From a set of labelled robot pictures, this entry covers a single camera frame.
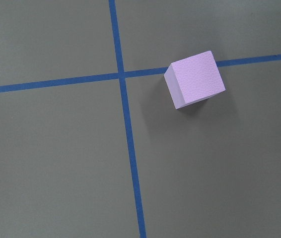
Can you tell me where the purple foam block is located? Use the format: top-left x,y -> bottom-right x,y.
164,51 -> 225,109

